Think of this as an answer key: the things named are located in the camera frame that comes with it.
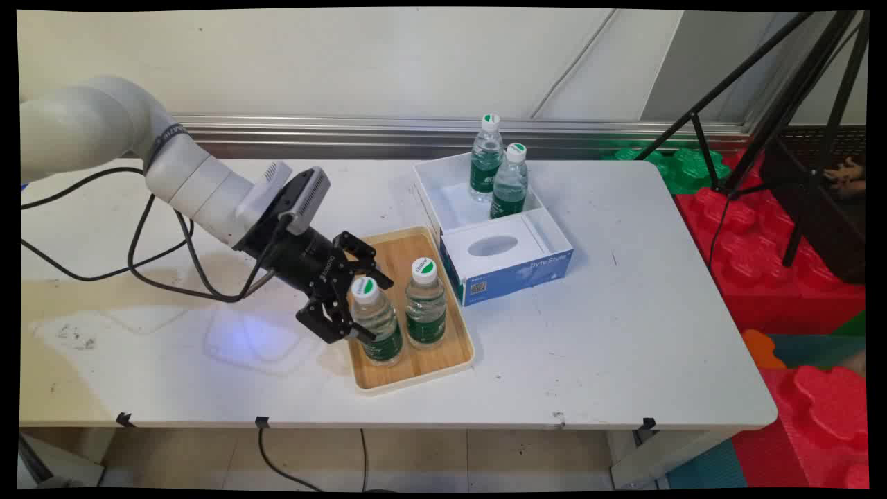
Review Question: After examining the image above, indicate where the metal wall rail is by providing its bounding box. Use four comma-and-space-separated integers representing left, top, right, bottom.
172, 114, 750, 161

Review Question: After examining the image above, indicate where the red foam block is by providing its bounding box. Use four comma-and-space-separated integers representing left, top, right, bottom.
676, 149, 867, 335
733, 365, 870, 489

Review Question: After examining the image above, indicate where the green foam block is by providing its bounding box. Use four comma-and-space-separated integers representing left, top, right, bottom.
601, 146, 732, 195

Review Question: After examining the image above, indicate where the orange foam piece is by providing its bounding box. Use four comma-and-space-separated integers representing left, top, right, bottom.
740, 329, 788, 370

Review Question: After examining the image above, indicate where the black arm strap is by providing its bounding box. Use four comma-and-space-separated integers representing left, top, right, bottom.
143, 123, 189, 171

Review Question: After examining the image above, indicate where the black tripod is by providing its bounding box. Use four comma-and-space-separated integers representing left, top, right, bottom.
634, 10, 868, 268

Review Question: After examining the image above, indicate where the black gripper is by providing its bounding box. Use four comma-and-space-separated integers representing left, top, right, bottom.
239, 220, 396, 345

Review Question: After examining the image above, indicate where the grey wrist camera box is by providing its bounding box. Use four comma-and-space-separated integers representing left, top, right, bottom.
277, 166, 331, 236

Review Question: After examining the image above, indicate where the wooden tray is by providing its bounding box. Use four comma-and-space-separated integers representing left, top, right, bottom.
344, 225, 476, 396

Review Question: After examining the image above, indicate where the black mesh panel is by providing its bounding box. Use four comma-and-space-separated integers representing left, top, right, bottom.
761, 125, 867, 285

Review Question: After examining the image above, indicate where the green label water bottle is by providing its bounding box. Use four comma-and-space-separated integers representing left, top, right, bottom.
349, 277, 405, 367
405, 257, 448, 350
489, 143, 529, 220
469, 114, 504, 204

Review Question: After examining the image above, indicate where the white divided tray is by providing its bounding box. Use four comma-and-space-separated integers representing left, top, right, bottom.
414, 152, 575, 307

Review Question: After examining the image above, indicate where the white table leg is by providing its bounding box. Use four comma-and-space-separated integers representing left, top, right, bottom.
608, 430, 737, 490
19, 430, 106, 489

